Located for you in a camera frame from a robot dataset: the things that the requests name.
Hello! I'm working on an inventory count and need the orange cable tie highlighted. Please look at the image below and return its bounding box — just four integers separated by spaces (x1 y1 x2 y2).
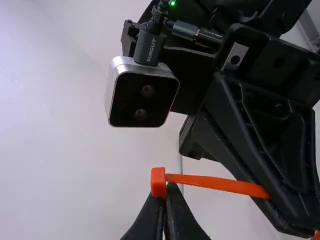
150 167 320 240

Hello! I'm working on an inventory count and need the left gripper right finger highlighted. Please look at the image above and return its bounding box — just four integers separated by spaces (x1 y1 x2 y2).
164 181 214 240

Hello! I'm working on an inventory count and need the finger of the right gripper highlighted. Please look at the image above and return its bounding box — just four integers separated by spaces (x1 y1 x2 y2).
178 113 252 200
204 71 317 240

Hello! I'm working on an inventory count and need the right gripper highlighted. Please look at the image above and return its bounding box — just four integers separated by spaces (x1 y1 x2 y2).
121 19 320 116

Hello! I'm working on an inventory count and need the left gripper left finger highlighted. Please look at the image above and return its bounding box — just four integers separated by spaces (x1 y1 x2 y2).
119 194 168 240

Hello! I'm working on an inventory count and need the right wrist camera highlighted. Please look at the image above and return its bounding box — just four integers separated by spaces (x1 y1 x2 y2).
107 56 180 129

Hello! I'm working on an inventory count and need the black cable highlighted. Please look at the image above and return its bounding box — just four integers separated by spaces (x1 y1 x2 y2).
131 0 227 67

